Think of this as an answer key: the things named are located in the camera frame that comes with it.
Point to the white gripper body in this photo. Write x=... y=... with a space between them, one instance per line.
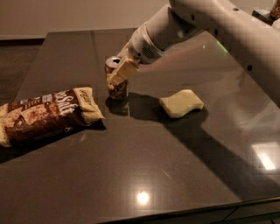
x=142 y=46

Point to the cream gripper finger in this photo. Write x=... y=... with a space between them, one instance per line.
x=124 y=70
x=125 y=52

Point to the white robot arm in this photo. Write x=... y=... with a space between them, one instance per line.
x=252 y=43

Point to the brown chip bag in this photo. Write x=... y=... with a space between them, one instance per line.
x=36 y=119

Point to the yellow sponge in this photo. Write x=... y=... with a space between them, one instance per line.
x=181 y=103

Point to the dark box in background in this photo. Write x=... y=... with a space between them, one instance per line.
x=263 y=15

